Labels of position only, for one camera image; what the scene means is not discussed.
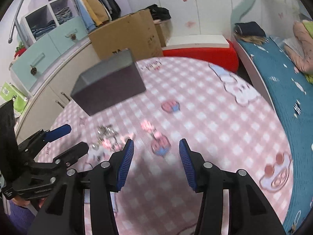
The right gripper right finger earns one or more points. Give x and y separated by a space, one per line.
249 210

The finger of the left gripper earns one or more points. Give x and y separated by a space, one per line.
37 141
65 159

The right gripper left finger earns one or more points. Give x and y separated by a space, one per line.
63 210

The purple sleeve forearm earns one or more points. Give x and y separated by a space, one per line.
21 217

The left hand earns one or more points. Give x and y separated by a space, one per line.
17 200

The cream cabinet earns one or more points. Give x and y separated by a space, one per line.
53 92

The green tissue pack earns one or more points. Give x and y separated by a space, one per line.
10 92

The pinecone ornament left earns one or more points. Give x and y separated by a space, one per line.
33 71

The mint drawer front left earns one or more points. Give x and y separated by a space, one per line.
40 55

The mint drawer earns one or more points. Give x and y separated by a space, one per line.
40 55
60 36

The dark purple metal box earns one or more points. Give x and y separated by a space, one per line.
108 83

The pink checkered tablecloth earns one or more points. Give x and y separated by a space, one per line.
219 114

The mint drawer front right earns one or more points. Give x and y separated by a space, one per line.
60 36

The teal patterned bed sheet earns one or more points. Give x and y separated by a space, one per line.
291 96

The white cubby shelf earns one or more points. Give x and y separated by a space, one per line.
43 16

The large cardboard box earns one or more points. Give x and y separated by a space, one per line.
135 32

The hanging clothes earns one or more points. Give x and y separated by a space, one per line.
95 13

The red bench cushion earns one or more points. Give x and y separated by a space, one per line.
224 57

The pink pillow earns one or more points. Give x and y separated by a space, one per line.
294 47

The white bench board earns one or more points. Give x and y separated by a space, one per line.
197 41

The small cardboard box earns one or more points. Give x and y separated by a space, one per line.
163 33

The tan fringed scarf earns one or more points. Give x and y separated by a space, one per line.
251 39

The black clothes pile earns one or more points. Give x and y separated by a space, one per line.
159 13

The folded dark clothes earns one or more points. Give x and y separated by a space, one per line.
249 29

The green blanket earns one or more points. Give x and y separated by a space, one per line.
308 47

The pearl metal keychain bunch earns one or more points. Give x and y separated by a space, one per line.
105 132

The pink bear keychain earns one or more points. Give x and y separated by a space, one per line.
149 128

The mint bed frame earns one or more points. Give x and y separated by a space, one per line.
238 12

